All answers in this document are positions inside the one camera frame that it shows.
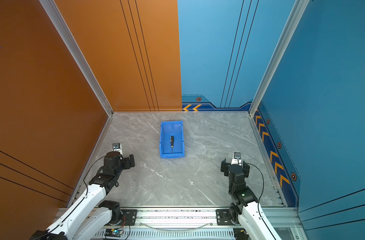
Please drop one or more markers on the left aluminium corner post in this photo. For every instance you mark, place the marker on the left aluminium corner post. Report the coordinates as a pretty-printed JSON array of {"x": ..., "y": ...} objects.
[{"x": 67, "y": 37}]

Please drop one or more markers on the aluminium corner post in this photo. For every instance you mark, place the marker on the aluminium corner post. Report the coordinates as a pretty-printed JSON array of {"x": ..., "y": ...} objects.
[
  {"x": 283, "y": 42},
  {"x": 67, "y": 37}
]

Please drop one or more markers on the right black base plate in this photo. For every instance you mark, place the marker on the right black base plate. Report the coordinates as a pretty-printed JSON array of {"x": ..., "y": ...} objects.
[{"x": 224, "y": 218}]

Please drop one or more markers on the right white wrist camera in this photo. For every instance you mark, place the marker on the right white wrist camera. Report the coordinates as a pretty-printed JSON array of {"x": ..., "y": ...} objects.
[{"x": 237, "y": 159}]

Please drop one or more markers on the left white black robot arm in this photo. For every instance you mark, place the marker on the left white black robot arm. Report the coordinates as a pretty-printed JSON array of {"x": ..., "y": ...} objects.
[{"x": 91, "y": 211}]

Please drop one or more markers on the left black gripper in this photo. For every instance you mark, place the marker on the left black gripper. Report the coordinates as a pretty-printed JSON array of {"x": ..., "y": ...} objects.
[{"x": 128, "y": 164}]

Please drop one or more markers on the black yellow screwdriver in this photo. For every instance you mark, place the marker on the black yellow screwdriver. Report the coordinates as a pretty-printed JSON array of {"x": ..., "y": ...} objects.
[{"x": 172, "y": 143}]

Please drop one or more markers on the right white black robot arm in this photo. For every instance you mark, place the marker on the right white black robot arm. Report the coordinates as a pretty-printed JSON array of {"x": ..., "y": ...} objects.
[{"x": 245, "y": 209}]

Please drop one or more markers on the right aluminium corner post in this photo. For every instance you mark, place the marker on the right aluminium corner post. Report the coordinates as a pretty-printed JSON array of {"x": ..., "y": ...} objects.
[{"x": 283, "y": 42}]

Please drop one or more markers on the left small circuit board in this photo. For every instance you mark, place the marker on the left small circuit board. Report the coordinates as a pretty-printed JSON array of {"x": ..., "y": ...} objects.
[{"x": 115, "y": 233}]

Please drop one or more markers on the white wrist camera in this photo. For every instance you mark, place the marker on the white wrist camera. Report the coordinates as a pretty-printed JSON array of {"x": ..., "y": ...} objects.
[
  {"x": 237, "y": 159},
  {"x": 116, "y": 147}
]

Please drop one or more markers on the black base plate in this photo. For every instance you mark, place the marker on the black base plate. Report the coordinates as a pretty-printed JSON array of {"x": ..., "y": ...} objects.
[
  {"x": 224, "y": 218},
  {"x": 128, "y": 218}
]

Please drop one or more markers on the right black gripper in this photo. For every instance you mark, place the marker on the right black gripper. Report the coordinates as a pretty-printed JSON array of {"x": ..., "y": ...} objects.
[{"x": 226, "y": 166}]

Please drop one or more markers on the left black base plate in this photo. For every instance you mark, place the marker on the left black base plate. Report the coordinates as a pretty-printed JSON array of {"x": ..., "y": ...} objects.
[{"x": 128, "y": 218}]

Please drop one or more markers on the aluminium front rail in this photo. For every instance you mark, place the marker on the aluminium front rail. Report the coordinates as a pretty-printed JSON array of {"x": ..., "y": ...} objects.
[{"x": 173, "y": 223}]

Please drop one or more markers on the blue plastic bin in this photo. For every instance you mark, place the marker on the blue plastic bin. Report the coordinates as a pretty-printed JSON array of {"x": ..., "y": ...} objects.
[{"x": 168, "y": 129}]

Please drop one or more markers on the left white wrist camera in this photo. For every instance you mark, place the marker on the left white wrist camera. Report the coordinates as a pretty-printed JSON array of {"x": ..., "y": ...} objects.
[{"x": 116, "y": 147}]

